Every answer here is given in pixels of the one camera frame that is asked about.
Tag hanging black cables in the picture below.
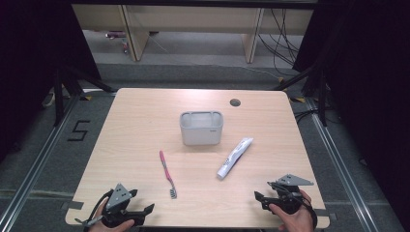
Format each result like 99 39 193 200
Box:
257 8 302 77

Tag white toothpaste tube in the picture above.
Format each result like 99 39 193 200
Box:
216 136 254 181

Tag person's right hand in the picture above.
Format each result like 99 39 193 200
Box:
269 189 315 232

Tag metal floor rail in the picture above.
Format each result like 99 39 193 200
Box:
305 96 382 232
0 95 81 232

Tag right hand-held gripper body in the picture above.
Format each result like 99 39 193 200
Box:
267 174 314 215

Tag black metal stand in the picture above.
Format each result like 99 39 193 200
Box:
52 66 118 128
272 62 331 129

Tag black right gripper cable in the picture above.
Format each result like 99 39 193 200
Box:
301 192 319 231

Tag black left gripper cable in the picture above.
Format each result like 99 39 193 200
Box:
84 189 114 230

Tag pink toothbrush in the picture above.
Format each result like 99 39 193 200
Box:
159 150 178 200

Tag grey tape strip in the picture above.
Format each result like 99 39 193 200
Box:
313 208 338 222
60 200 85 212

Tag beige wooden desk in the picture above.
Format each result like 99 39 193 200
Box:
72 3 315 64

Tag black curtain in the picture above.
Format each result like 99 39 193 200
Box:
292 0 410 224
0 0 102 162

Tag black floor cable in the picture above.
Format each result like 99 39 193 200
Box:
293 107 324 124

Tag person's left hand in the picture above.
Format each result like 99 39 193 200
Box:
88 201 135 232

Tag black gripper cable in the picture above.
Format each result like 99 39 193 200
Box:
301 192 319 231
84 189 114 230

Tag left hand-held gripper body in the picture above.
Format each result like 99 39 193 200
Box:
102 183 146 229

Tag grey plastic holder box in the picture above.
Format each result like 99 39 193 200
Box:
179 110 224 147

